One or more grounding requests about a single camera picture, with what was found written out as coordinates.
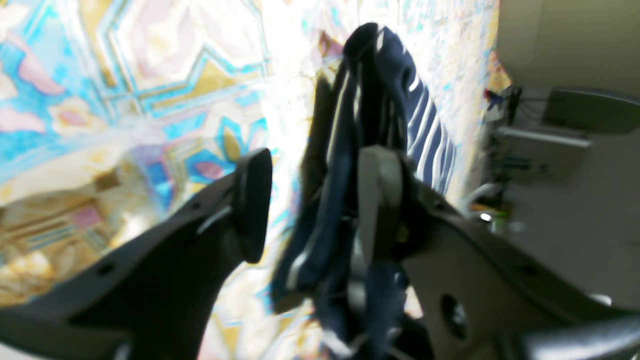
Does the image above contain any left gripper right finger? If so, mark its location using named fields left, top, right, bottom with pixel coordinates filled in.
left=358, top=145, right=640, bottom=360

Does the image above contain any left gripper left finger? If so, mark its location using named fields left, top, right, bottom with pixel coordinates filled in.
left=0, top=148, right=273, bottom=360

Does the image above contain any navy white striped T-shirt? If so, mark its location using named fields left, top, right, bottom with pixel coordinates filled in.
left=272, top=22, right=457, bottom=360

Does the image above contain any patterned pastel tablecloth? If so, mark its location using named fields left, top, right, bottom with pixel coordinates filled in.
left=0, top=0, right=509, bottom=360

